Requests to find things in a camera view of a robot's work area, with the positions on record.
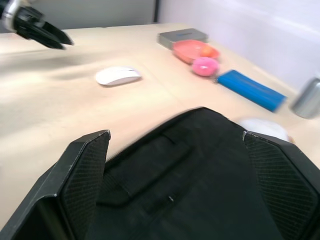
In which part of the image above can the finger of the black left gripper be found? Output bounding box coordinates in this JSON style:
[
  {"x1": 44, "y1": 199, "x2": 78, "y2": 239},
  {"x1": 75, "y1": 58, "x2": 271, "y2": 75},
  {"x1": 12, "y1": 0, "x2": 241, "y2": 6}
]
[
  {"x1": 42, "y1": 21, "x2": 75, "y2": 46},
  {"x1": 31, "y1": 31, "x2": 67, "y2": 51}
]

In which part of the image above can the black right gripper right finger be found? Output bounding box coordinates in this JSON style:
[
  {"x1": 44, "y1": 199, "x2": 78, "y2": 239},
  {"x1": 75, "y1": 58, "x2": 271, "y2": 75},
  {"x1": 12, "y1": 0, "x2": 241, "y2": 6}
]
[{"x1": 242, "y1": 130, "x2": 320, "y2": 240}]

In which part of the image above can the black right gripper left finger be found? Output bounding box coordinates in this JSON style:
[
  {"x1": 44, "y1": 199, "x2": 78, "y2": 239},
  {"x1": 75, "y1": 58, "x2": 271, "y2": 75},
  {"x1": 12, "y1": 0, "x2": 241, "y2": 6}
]
[{"x1": 0, "y1": 129, "x2": 112, "y2": 240}]

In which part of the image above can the white computer mouse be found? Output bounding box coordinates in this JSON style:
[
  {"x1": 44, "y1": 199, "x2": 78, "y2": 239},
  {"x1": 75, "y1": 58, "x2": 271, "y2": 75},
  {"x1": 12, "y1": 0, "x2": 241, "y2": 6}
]
[{"x1": 95, "y1": 66, "x2": 143, "y2": 87}]

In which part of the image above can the black laptop bag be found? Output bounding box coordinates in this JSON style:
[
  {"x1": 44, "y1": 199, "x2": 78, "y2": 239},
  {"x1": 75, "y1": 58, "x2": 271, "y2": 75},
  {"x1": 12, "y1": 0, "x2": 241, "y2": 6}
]
[{"x1": 84, "y1": 106, "x2": 285, "y2": 240}]

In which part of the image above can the blue zip pouch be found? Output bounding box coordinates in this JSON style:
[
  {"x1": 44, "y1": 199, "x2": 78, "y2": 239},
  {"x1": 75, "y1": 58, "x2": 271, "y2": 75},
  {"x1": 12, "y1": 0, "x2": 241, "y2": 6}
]
[{"x1": 214, "y1": 69, "x2": 288, "y2": 113}]

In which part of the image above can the white rounded object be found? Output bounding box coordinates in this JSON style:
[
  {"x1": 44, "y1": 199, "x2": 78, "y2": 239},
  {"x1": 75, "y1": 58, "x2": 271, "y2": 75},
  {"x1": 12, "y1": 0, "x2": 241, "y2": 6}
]
[{"x1": 236, "y1": 118, "x2": 291, "y2": 142}]

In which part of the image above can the silver metal can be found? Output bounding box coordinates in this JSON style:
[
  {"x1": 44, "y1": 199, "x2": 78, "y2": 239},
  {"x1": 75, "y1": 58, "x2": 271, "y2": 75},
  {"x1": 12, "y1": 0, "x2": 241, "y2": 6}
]
[{"x1": 288, "y1": 77, "x2": 320, "y2": 119}]

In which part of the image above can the grey metal box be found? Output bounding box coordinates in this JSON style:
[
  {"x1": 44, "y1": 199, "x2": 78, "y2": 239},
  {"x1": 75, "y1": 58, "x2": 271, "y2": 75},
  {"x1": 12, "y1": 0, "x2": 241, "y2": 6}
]
[{"x1": 157, "y1": 28, "x2": 209, "y2": 50}]

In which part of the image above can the coral pink bowl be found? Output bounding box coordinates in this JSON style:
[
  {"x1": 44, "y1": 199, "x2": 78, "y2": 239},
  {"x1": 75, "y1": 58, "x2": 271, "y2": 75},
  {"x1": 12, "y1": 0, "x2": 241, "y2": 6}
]
[{"x1": 172, "y1": 39, "x2": 222, "y2": 64}]

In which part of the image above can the pink fluffy ball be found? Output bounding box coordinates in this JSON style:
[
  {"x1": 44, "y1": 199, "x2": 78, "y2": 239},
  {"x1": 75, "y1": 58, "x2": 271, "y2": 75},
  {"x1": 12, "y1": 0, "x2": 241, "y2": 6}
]
[{"x1": 191, "y1": 56, "x2": 221, "y2": 77}]

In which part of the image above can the orange round fruit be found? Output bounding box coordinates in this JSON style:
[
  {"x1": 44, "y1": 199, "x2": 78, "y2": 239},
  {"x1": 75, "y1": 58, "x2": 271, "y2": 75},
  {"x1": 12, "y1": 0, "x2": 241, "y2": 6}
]
[{"x1": 200, "y1": 46, "x2": 218, "y2": 57}]

